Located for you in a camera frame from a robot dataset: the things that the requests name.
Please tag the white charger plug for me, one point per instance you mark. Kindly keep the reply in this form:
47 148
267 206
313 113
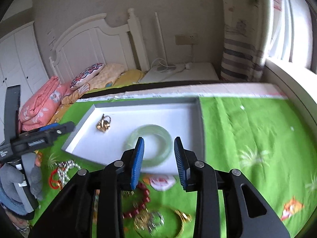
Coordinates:
188 65

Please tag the left gloved hand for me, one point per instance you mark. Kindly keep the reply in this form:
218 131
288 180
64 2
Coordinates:
10 175

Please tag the cream yellow pillow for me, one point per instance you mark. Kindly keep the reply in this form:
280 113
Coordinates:
105 78

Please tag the silver pearl brooch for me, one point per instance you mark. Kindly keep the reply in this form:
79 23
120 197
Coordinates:
148 221

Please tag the white bed headboard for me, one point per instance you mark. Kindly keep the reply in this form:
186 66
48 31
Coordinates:
92 41

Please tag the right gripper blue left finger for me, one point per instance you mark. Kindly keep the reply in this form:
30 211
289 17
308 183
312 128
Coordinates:
136 162

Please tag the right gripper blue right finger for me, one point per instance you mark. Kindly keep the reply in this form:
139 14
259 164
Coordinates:
183 166

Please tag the white wardrobe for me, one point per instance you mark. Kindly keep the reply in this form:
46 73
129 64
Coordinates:
21 64

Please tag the yellow bed sheet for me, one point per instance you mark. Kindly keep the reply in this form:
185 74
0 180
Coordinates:
125 79

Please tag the gold bangle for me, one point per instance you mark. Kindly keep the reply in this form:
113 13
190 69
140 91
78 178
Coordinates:
174 223

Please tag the pale green jade bangle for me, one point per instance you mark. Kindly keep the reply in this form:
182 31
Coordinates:
158 144

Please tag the patterned small pillow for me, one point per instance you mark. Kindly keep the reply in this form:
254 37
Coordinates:
86 75

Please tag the white nightstand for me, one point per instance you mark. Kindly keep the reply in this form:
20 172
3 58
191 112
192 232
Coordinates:
201 71

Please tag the white stick desk lamp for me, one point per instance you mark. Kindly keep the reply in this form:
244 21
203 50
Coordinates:
163 64

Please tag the grey white jewelry tray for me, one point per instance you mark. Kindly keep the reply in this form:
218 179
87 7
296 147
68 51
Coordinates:
108 129

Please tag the pink folded quilt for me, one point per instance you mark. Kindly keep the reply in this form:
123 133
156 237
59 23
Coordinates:
40 108

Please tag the striped printed curtain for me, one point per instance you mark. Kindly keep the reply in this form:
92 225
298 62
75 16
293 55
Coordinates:
254 31

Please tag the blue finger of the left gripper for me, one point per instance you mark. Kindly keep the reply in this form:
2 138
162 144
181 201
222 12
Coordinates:
52 135
48 127

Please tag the wall socket plate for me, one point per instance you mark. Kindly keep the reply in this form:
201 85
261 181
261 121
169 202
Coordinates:
186 39

